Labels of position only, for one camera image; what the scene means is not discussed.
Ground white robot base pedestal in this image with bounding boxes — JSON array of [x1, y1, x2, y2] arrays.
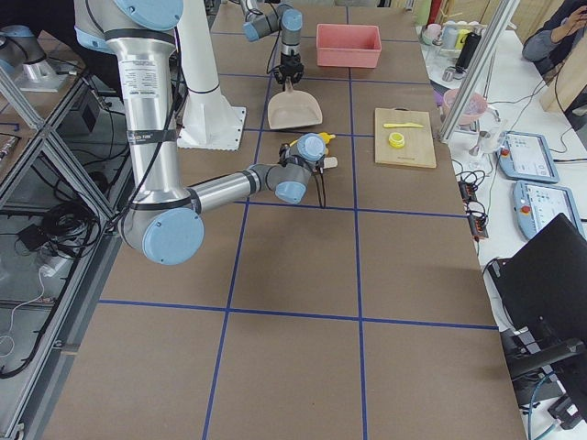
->
[[176, 1, 246, 150]]

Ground teach pendant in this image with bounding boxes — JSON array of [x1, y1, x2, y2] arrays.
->
[[496, 131, 559, 183], [513, 181, 584, 239]]

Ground black monitor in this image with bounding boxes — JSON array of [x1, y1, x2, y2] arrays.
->
[[489, 214, 586, 341]]

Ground seated person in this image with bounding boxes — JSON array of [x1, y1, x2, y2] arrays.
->
[[522, 1, 586, 75]]

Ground beige plastic dustpan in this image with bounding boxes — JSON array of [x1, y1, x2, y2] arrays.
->
[[267, 79, 323, 130]]

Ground yellow toy corn cob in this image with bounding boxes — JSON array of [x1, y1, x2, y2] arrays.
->
[[318, 132, 336, 145]]

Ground beige hand brush black bristles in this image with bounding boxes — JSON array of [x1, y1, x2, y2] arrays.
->
[[278, 143, 338, 171]]

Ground black water bottle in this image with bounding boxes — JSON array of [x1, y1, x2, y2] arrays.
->
[[455, 26, 482, 74]]

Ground yellow plastic knife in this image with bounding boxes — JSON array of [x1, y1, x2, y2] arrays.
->
[[382, 122, 424, 129]]

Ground lower teach pendant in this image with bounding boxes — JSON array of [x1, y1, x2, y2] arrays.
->
[[513, 181, 584, 239]]

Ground upper teach pendant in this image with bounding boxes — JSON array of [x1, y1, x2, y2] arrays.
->
[[496, 131, 559, 183]]

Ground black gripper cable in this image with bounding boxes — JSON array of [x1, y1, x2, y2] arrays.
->
[[311, 164, 327, 208]]

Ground yellow lemon slices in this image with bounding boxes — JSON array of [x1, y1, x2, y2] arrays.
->
[[388, 132, 405, 149]]

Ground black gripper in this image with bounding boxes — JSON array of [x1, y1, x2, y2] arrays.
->
[[274, 53, 305, 85]]

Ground wooden cutting board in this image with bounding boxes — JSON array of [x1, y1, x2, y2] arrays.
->
[[374, 108, 437, 169]]

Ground aluminium frame post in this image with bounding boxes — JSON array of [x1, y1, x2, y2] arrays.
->
[[438, 0, 519, 144]]

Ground pink bowl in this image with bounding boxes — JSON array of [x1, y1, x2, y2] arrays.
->
[[442, 89, 488, 126]]

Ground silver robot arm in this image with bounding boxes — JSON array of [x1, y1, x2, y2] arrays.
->
[[74, 1, 327, 265], [238, 1, 305, 86]]

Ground pink plastic bin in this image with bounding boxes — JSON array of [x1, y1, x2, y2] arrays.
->
[[316, 23, 382, 69]]

